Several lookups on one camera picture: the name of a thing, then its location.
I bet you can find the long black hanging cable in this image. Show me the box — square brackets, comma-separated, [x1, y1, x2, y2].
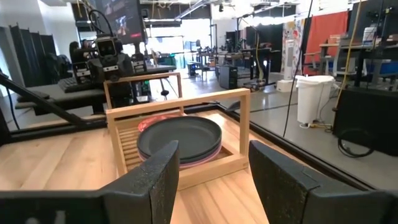
[282, 0, 313, 138]

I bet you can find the white tower fan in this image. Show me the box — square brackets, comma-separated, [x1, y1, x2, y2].
[276, 39, 297, 93]

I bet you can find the black cabinet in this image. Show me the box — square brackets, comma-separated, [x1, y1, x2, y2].
[331, 86, 398, 156]

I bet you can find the white trash bin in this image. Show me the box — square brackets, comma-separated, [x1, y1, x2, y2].
[295, 75, 336, 125]

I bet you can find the yellow hanging cable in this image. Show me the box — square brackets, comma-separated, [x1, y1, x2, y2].
[334, 0, 363, 110]

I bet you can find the black table clamp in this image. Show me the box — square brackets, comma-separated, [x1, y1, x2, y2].
[225, 100, 242, 113]

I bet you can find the translucent magenta pink plate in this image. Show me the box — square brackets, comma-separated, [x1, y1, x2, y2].
[137, 112, 187, 133]

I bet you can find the person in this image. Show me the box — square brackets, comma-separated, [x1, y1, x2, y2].
[68, 39, 94, 63]

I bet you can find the purple plate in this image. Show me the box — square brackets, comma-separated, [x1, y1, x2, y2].
[137, 144, 223, 166]

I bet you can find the black desk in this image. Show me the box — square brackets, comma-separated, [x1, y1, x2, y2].
[14, 64, 177, 114]

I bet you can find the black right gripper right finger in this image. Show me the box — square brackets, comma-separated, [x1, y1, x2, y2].
[248, 139, 398, 224]

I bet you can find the large wall screen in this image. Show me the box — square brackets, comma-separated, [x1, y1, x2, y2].
[93, 0, 147, 45]

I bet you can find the black keyboard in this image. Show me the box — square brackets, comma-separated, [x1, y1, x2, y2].
[57, 77, 85, 93]

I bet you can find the orange partition panel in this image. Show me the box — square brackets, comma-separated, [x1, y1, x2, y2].
[303, 11, 349, 76]

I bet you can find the black computer tower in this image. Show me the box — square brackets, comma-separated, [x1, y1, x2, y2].
[218, 65, 239, 91]

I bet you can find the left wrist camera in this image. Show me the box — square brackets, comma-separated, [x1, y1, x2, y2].
[94, 34, 119, 60]

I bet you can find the dark teal plate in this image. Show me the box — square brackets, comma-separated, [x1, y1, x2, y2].
[136, 115, 223, 165]

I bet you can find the black aluminium table frame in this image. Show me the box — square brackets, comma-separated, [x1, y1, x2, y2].
[0, 72, 374, 191]

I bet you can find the wooden shelf rack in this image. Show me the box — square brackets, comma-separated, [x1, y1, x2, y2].
[103, 72, 251, 191]

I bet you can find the peach pink plate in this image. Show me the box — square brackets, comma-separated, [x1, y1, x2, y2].
[178, 146, 223, 170]

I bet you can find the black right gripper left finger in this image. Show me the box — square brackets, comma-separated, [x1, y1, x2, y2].
[0, 140, 180, 224]

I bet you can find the coiled black cable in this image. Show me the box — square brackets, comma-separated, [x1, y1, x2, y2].
[338, 128, 376, 158]

